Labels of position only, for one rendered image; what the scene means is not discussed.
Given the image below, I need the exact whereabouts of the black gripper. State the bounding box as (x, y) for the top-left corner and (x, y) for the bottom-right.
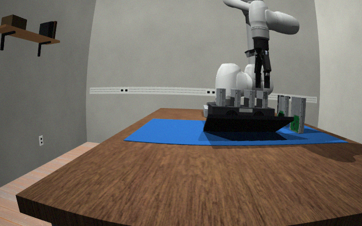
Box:
(253, 38), (271, 89)

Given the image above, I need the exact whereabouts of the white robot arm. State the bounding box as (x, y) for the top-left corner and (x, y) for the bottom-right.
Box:
(215, 0), (299, 104)

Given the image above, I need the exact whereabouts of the status display screen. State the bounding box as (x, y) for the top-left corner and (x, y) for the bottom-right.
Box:
(203, 114), (294, 132)

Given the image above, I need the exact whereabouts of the blue flat mat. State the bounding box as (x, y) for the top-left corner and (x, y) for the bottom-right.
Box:
(124, 118), (348, 146)

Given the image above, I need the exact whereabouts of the dark grey drive dock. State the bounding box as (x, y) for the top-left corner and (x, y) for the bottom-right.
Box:
(208, 103), (275, 116)

